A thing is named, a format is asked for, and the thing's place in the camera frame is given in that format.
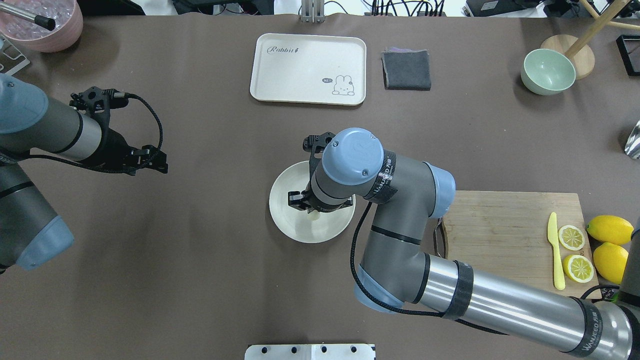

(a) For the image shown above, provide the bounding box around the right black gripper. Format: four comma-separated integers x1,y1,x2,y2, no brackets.
287,132,354,214

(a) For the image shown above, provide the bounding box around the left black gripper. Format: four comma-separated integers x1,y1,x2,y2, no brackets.
70,86,169,176

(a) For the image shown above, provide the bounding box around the beige round plate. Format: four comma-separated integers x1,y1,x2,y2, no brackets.
269,161,355,244

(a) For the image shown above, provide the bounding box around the white steamed bun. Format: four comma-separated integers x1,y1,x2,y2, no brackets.
307,210,321,221

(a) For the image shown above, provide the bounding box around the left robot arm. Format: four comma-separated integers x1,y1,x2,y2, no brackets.
0,74,169,272

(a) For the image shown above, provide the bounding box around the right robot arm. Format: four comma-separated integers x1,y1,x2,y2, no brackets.
287,127,639,360

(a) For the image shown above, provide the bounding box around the cream rabbit tray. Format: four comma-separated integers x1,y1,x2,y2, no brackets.
249,33,367,106

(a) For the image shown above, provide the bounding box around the black tray with glasses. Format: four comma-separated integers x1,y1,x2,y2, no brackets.
615,34,640,76

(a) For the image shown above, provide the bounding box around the pink bowl with ice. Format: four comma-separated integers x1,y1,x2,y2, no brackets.
1,0,83,53

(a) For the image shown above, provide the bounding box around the steel tongs black tip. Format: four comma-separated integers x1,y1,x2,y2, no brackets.
0,1,57,31

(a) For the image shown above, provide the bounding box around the grey folded cloth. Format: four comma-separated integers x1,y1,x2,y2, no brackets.
381,47,432,91

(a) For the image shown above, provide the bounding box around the wooden cutting board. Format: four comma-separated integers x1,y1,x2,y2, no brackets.
435,190,599,297

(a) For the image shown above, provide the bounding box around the yellow plastic knife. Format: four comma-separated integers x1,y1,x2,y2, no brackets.
546,212,566,291

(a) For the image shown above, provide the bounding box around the upper lemon half slice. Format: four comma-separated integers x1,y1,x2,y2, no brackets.
558,224,586,251

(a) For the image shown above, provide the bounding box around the lemon half slice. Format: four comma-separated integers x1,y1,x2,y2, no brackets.
561,254,595,284
558,224,586,251

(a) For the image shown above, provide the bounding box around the mint green bowl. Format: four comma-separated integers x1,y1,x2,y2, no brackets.
520,48,578,96

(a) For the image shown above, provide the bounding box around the lower lemon half slice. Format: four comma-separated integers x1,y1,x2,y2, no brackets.
561,254,595,284

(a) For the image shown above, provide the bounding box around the yellow lemon far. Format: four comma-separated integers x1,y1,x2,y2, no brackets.
586,215,634,246

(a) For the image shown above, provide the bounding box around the yellow lemon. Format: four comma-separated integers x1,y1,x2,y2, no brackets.
592,243,629,285
586,215,634,246

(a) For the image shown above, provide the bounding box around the wooden cup stand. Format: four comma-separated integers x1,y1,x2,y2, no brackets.
540,0,639,80

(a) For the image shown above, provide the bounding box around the yellow lemon near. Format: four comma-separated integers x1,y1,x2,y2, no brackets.
592,243,629,285

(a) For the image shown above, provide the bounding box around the steel scoop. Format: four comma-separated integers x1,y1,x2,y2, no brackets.
623,121,640,160

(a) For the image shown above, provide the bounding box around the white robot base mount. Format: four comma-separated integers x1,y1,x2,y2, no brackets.
244,342,377,360

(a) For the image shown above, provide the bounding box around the aluminium frame post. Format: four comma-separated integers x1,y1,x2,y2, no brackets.
299,0,326,24

